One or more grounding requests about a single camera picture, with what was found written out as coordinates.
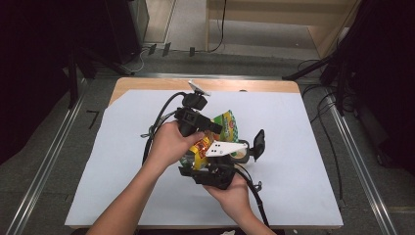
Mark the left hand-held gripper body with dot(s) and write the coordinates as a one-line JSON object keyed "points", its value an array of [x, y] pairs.
{"points": [[191, 117]]}

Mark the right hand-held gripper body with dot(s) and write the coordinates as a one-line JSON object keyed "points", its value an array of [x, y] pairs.
{"points": [[217, 176]]}

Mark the yellow green spouted pouch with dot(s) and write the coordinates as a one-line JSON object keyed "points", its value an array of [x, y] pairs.
{"points": [[228, 125]]}

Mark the person's right hand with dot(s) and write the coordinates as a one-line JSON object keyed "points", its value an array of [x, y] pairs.
{"points": [[233, 199]]}

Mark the person's left hand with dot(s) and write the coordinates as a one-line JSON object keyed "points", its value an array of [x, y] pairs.
{"points": [[169, 147]]}

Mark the wooden table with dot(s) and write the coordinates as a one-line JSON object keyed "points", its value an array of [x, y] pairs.
{"points": [[147, 84]]}

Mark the white table mat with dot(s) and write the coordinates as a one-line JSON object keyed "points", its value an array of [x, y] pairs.
{"points": [[293, 182]]}

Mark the black tape mark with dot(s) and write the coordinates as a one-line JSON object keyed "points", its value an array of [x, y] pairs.
{"points": [[94, 118]]}

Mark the black stand leg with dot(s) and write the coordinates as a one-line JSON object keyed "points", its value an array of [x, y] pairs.
{"points": [[306, 69]]}

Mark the light wooden cabinet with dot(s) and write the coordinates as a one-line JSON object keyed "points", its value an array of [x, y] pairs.
{"points": [[261, 13]]}

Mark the black curtain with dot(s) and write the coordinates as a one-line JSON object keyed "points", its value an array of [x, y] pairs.
{"points": [[385, 81], [39, 65]]}

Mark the metal floor rail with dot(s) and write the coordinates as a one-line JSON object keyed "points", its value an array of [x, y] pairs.
{"points": [[362, 169], [45, 163]]}

